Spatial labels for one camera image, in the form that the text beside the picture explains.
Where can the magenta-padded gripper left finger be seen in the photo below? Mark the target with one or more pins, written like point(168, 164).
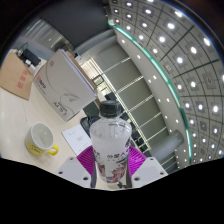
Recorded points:
point(75, 171)

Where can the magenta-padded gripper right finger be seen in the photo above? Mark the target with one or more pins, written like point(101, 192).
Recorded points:
point(150, 171)

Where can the clear black-capped water bottle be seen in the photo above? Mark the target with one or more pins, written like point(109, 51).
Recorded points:
point(111, 140)

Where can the white printed paper sheet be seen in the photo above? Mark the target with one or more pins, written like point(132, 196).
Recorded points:
point(77, 138)

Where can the black desk phone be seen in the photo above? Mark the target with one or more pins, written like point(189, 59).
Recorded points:
point(87, 125)

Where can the white and yellow mug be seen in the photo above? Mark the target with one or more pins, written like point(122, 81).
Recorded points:
point(40, 138)

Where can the large white cardboard box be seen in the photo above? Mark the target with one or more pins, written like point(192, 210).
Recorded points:
point(63, 86)

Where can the brown paper envelope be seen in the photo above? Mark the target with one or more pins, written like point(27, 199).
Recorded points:
point(15, 75)

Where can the recessed ceiling lights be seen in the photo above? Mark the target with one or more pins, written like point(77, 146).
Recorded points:
point(180, 60)

